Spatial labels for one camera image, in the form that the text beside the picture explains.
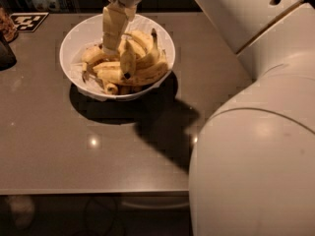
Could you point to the dark object left edge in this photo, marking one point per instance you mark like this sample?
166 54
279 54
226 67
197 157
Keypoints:
7 57

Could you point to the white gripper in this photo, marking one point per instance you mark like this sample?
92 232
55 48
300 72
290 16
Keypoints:
115 18

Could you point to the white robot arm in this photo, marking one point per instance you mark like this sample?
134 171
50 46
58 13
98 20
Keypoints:
252 169

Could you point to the snack jar left edge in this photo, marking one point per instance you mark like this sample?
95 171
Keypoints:
7 26

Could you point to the black white fiducial marker card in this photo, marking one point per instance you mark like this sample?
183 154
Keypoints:
28 22

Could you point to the yellow banana right upright stem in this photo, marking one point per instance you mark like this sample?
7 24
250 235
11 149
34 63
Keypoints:
152 56

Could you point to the small banana front left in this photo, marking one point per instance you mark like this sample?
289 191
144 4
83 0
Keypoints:
110 88

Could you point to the white bowl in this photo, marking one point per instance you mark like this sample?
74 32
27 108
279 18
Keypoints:
89 33

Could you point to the yellow banana back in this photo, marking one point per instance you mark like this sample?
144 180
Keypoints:
143 39

